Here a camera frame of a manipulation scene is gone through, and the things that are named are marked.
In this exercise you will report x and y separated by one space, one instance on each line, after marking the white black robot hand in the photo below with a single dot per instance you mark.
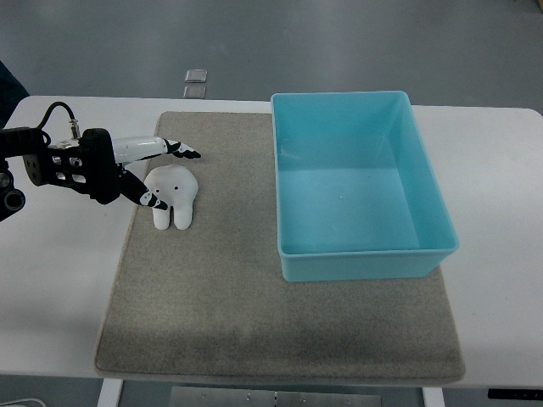
95 165

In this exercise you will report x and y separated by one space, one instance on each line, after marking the white tooth plush toy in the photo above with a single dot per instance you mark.
176 187

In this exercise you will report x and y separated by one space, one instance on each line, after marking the blue plastic box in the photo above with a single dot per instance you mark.
357 198

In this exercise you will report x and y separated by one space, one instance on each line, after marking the person in dark clothes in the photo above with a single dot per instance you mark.
12 93

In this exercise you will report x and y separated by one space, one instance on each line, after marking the lower metal floor plate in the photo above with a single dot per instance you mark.
194 92

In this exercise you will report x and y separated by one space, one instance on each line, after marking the beige felt mat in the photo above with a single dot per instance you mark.
209 304

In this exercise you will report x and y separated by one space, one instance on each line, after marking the white table leg left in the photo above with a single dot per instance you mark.
110 393

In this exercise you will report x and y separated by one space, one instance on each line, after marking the white table leg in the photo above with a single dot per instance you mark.
433 397
110 393

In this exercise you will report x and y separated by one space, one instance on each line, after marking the metal table crossbar plate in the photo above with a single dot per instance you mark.
210 396

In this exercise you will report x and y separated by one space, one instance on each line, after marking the white table leg right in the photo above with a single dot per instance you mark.
433 397

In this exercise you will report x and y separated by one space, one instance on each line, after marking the black table control panel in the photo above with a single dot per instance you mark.
515 394

